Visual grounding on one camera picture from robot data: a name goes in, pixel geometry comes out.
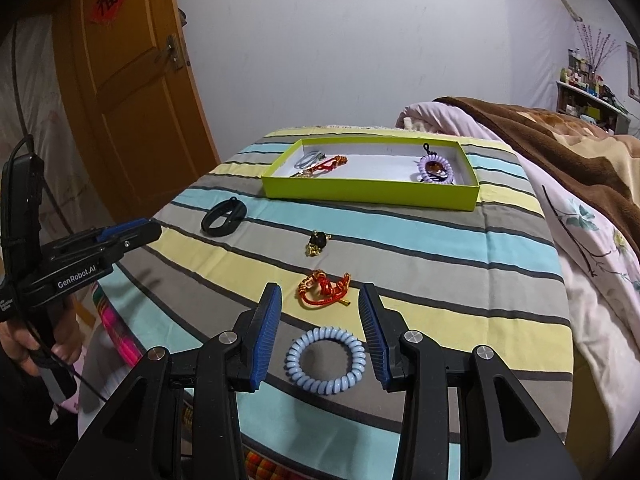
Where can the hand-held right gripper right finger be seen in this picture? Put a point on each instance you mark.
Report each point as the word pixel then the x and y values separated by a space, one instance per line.
pixel 374 345

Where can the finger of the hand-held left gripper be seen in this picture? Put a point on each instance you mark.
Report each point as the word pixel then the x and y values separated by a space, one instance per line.
pixel 120 231
pixel 142 237

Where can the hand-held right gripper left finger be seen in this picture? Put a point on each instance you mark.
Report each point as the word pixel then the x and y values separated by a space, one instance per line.
pixel 265 340

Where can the lime green shallow box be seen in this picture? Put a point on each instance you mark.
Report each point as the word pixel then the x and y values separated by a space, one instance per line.
pixel 370 192

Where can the person's left hand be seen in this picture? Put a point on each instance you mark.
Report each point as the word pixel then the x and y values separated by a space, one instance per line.
pixel 20 345

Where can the striped bed sheet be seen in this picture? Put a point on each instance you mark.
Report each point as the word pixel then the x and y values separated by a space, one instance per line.
pixel 450 285

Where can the wooden door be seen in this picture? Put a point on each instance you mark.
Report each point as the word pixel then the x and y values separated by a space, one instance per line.
pixel 145 130

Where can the black bead gold charm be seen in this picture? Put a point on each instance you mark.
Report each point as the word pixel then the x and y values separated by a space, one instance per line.
pixel 318 241

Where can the metal door lock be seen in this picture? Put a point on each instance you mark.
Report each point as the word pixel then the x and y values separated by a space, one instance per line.
pixel 172 52

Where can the pink floral quilt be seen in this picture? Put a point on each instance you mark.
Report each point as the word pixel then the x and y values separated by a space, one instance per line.
pixel 595 280

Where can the brown fleece blanket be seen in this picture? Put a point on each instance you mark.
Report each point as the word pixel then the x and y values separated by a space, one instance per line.
pixel 560 145

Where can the cluttered desk shelf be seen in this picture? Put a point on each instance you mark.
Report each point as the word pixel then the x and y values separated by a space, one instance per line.
pixel 590 95

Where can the pink flower branches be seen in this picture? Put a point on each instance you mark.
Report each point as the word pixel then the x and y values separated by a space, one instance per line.
pixel 592 47

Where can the window with bars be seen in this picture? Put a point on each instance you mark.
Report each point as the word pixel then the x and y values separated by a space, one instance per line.
pixel 634 72

